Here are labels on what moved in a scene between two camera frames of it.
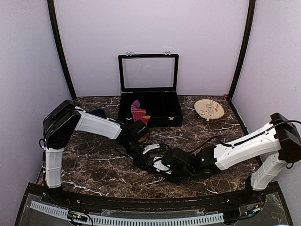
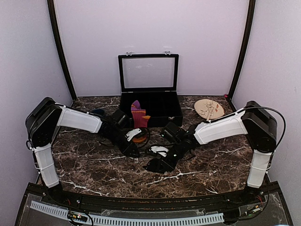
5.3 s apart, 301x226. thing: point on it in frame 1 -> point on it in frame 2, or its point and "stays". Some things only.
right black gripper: [175, 181] -> [169, 166]
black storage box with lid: [152, 79] stays
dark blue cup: [100, 112] stays
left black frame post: [51, 9] stays
